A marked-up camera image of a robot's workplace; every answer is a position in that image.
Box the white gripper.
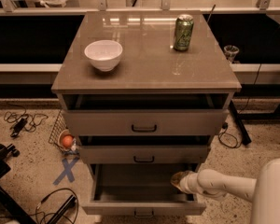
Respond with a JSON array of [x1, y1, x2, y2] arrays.
[[170, 171, 203, 194]]

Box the grey bottom drawer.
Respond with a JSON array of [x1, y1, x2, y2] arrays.
[[82, 163, 205, 218]]

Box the grey drawer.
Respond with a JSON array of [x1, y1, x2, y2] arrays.
[[82, 163, 205, 218], [79, 136, 208, 164], [58, 93, 231, 136]]

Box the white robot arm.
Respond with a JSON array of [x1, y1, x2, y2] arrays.
[[171, 158, 280, 224]]

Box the grey drawer cabinet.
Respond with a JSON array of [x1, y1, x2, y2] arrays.
[[50, 10, 242, 185]]

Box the grey middle drawer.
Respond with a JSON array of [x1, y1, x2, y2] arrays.
[[79, 136, 208, 164]]

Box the grey top drawer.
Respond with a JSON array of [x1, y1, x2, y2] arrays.
[[58, 93, 231, 136]]

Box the black table leg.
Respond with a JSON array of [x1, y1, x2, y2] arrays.
[[229, 102, 251, 146]]

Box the blue tape cross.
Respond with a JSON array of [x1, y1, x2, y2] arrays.
[[53, 157, 79, 186]]

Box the orange ball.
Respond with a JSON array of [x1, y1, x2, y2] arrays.
[[62, 134, 73, 148]]

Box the clear glass cup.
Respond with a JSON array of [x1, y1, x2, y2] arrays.
[[223, 45, 239, 63]]

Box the white ceramic bowl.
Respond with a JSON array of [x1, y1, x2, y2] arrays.
[[84, 40, 123, 72]]

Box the green soda can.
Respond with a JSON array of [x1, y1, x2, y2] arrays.
[[174, 14, 194, 51]]

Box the black office chair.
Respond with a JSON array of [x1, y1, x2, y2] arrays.
[[0, 142, 38, 224]]

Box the black coiled cable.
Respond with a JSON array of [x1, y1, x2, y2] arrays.
[[217, 121, 243, 149]]

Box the wire mesh basket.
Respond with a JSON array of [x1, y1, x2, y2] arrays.
[[49, 111, 78, 156]]

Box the black cable loop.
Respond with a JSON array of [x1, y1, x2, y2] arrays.
[[35, 188, 79, 224]]

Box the black power adapter with cable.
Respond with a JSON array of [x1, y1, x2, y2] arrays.
[[4, 105, 49, 138]]

